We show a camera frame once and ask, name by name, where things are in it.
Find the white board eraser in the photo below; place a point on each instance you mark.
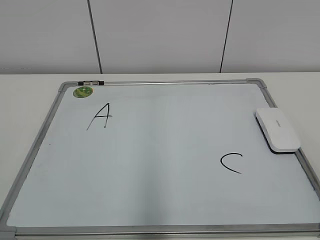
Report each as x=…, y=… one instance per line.
x=277, y=129

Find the black and clear board clip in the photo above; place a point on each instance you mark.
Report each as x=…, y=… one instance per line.
x=91, y=83

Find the round green magnet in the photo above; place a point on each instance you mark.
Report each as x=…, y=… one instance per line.
x=83, y=92

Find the white board with grey frame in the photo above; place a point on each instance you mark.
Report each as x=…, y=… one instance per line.
x=164, y=158

